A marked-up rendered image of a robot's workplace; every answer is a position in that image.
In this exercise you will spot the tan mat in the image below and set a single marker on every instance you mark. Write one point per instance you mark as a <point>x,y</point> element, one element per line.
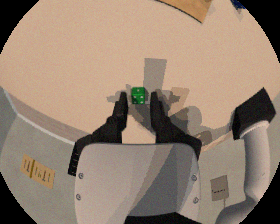
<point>195,8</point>

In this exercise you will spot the green die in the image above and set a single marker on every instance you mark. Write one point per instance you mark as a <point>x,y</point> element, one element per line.
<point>138,95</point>

